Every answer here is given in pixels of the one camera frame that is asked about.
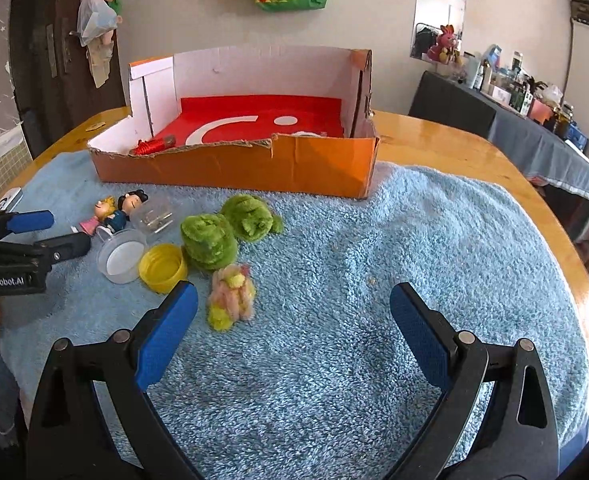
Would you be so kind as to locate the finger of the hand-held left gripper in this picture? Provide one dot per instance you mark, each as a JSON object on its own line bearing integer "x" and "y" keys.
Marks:
{"x": 29, "y": 221}
{"x": 69, "y": 246}

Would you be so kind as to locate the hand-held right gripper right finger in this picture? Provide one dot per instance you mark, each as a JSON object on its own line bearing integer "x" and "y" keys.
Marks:
{"x": 422, "y": 335}

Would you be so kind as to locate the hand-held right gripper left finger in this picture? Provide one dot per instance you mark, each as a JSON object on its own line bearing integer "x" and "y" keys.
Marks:
{"x": 167, "y": 330}

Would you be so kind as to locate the blonde figurine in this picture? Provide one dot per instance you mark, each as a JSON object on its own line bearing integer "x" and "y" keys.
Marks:
{"x": 99, "y": 212}

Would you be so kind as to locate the clear round plastic lid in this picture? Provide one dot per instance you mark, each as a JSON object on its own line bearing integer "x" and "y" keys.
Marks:
{"x": 122, "y": 260}

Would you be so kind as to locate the dark-haired figurine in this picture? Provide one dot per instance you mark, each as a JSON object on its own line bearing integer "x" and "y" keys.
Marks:
{"x": 124, "y": 207}

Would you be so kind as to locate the green fuzzy toy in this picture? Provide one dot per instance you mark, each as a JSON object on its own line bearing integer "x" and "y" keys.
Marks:
{"x": 207, "y": 240}
{"x": 249, "y": 217}

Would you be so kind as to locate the orange cardboard box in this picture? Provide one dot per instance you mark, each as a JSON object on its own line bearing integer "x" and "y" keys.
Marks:
{"x": 284, "y": 170}

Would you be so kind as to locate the white device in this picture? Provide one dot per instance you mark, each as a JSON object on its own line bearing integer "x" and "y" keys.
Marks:
{"x": 7, "y": 200}

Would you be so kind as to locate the yellow plastic cap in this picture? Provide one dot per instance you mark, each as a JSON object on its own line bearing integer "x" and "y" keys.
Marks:
{"x": 162, "y": 270}

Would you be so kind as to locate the clear plastic capsule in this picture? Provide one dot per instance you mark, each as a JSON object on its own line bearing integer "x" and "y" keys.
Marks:
{"x": 155, "y": 220}

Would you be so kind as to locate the dark brown door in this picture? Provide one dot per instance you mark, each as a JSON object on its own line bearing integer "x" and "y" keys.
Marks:
{"x": 39, "y": 100}

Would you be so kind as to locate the person's leg in jeans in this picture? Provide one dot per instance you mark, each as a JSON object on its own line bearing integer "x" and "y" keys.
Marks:
{"x": 2, "y": 400}

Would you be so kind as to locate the red spring toy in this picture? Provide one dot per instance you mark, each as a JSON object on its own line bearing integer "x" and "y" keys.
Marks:
{"x": 149, "y": 146}

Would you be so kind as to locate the side table with blue cloth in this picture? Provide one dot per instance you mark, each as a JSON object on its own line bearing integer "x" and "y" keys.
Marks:
{"x": 539, "y": 145}

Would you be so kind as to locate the red paper bag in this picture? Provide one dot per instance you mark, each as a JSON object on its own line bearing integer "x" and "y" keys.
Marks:
{"x": 254, "y": 115}

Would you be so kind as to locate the plush doll in plastic bag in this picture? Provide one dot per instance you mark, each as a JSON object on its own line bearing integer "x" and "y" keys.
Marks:
{"x": 99, "y": 5}

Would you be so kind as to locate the clutter of bottles and boxes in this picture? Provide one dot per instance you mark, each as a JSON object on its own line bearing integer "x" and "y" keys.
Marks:
{"x": 519, "y": 90}

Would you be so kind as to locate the pink plush toy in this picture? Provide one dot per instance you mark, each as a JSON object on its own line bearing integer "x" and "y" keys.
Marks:
{"x": 444, "y": 44}

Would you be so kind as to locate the wall mirror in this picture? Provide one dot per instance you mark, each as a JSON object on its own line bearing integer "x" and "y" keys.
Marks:
{"x": 439, "y": 5}

